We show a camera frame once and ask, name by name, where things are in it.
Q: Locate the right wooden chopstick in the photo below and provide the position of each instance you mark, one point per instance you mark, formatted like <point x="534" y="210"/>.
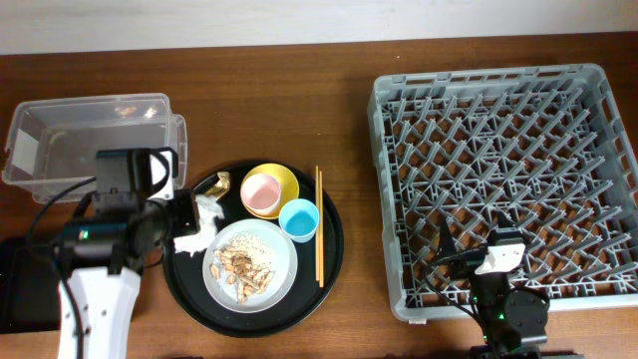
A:
<point x="321" y="231"/>

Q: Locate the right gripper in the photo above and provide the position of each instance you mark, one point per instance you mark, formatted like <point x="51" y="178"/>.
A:
<point x="465" y="266"/>

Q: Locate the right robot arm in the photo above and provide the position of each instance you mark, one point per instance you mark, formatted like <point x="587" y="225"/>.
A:
<point x="512" y="319"/>

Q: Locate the clear plastic bin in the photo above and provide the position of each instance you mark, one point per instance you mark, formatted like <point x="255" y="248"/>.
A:
<point x="52" y="144"/>

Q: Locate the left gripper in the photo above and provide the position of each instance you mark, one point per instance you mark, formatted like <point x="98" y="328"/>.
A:
<point x="184" y="199"/>

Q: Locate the round black serving tray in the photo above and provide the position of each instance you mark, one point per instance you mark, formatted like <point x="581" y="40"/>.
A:
<point x="184" y="274"/>

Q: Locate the white tissue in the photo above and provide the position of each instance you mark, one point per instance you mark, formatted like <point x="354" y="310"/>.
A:
<point x="209" y="211"/>

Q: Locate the left wooden chopstick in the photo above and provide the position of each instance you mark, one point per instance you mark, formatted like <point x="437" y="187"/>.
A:
<point x="317" y="197"/>

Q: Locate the white rice pile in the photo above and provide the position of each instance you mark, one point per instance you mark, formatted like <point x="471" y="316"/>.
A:
<point x="251" y="244"/>

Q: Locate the yellow saucer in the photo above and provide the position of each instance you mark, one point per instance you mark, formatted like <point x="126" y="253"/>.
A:
<point x="287" y="180"/>

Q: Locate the grey round plate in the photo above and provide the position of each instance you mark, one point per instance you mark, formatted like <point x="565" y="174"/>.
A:
<point x="284" y="267"/>

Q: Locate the grey dishwasher rack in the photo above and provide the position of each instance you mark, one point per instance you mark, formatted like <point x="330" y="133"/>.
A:
<point x="545" y="145"/>

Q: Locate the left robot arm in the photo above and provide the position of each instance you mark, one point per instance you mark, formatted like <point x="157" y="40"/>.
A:
<point x="100" y="255"/>

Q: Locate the gold snack wrapper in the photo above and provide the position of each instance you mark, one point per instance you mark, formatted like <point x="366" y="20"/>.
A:
<point x="221" y="187"/>

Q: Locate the black rectangular tray bin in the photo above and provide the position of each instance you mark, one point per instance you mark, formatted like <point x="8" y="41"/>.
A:
<point x="29" y="290"/>

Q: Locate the wooden chopstick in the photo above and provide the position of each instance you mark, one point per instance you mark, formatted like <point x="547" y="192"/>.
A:
<point x="321" y="231"/>
<point x="317" y="197"/>

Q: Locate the light blue cup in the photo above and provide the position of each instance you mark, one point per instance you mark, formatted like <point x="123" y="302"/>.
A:
<point x="297" y="219"/>

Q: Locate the pink cup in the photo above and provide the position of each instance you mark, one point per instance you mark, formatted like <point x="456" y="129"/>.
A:
<point x="261" y="194"/>

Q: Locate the peanut shells pile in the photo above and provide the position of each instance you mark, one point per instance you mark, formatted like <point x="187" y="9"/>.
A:
<point x="236" y="269"/>

